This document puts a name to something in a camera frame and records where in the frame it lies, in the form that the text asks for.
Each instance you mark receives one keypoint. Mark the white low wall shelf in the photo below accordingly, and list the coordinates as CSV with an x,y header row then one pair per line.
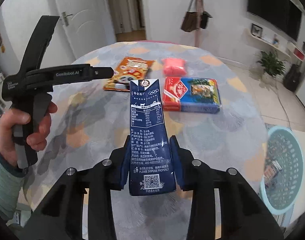
x,y
267,42

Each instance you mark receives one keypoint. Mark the patterned round tablecloth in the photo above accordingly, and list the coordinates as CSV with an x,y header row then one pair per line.
x,y
92,120

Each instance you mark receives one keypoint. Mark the black wall television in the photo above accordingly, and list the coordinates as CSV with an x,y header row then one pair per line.
x,y
275,7

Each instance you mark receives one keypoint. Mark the black acoustic guitar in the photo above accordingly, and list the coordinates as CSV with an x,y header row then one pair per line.
x,y
292,77

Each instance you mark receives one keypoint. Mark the white door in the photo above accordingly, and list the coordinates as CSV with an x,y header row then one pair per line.
x,y
87,17

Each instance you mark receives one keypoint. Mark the black butterfly picture frame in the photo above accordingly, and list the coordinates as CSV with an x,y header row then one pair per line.
x,y
256,30

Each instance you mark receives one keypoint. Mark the person's left hand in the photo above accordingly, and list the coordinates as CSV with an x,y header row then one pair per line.
x,y
5,132

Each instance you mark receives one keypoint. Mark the small black bag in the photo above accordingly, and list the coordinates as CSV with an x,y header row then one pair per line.
x,y
205,20

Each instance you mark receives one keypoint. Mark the green potted plant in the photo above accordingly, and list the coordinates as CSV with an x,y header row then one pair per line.
x,y
271,62

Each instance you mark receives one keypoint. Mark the red blue printed packet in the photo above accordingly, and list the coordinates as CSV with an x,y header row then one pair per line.
x,y
200,97

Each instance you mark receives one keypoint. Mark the blue milk carton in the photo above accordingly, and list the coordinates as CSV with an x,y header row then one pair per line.
x,y
147,130

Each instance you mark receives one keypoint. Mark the red white wall box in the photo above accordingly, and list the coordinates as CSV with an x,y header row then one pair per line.
x,y
298,53

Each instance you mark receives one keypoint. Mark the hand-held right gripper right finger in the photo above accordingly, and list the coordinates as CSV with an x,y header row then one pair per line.
x,y
180,177

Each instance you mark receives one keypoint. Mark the orange snack packet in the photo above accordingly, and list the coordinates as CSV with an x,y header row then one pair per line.
x,y
132,67

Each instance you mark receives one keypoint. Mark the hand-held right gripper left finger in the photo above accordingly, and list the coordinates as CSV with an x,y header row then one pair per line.
x,y
123,172

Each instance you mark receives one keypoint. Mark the pen holder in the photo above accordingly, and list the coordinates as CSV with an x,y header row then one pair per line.
x,y
275,40

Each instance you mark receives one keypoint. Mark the person's left forearm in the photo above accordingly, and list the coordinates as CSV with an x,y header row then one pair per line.
x,y
5,185

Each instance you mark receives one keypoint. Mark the light blue plastic basket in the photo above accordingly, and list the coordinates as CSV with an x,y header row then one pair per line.
x,y
290,142

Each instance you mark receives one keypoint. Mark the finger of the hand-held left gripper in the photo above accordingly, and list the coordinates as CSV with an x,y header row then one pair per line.
x,y
102,72

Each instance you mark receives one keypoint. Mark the red plastic bag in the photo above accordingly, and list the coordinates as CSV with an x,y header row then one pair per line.
x,y
173,67

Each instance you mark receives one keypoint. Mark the brown tote bag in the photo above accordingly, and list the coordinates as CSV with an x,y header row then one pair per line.
x,y
190,22

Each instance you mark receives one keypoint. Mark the pink coat rack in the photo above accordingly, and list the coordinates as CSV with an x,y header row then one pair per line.
x,y
199,35

